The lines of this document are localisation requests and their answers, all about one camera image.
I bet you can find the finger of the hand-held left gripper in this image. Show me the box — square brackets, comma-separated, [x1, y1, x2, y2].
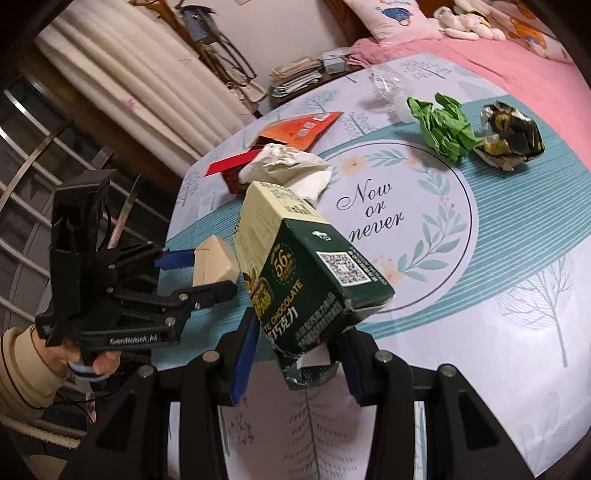
[105, 241, 198, 290]
[115, 279, 239, 326]

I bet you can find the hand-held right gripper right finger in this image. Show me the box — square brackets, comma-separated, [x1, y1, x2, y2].
[339, 331, 532, 480]

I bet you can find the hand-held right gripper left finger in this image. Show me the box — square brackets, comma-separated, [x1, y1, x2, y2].
[60, 318, 260, 480]

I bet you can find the small beige box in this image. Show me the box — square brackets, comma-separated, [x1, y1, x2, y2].
[191, 235, 240, 289]

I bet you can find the green cream chocolate carton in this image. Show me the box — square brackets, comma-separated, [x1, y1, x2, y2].
[233, 181, 395, 392]

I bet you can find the white paper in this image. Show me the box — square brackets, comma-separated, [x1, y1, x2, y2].
[238, 143, 332, 201]

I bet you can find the orange red snack packet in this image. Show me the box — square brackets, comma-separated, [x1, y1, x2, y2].
[256, 111, 345, 151]

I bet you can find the person's left forearm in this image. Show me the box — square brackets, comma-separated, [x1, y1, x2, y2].
[0, 329, 70, 421]

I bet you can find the person's left hand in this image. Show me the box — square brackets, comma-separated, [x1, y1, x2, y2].
[25, 325, 122, 384]

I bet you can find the red paper envelope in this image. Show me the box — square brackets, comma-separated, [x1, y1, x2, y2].
[203, 148, 264, 195]

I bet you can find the barred window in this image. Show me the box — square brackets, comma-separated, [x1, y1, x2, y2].
[0, 88, 176, 333]

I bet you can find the white curtain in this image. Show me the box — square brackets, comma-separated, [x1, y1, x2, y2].
[34, 4, 257, 160]

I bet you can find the tree printed tablecloth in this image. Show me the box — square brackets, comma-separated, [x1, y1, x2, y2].
[157, 53, 591, 480]

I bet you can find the stack of papers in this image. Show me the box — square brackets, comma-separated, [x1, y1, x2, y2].
[268, 55, 326, 99]

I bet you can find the hanging blue bag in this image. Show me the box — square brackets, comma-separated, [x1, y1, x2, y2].
[178, 4, 259, 86]

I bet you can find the small grey box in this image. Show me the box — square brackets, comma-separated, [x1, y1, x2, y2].
[321, 52, 352, 75]

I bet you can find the green crumpled paper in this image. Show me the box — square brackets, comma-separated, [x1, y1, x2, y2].
[406, 92, 483, 163]

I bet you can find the black yellow crumpled packet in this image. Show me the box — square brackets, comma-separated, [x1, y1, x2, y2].
[473, 102, 546, 172]

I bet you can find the pink printed pillow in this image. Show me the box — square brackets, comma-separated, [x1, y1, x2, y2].
[344, 0, 441, 44]

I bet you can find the pink bed cover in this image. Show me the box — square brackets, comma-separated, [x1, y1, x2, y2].
[348, 28, 591, 134]

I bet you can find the white plush toy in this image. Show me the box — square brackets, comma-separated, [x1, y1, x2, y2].
[434, 6, 509, 42]

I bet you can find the orange patterned pillow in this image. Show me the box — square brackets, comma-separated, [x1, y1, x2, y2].
[501, 0, 571, 63]

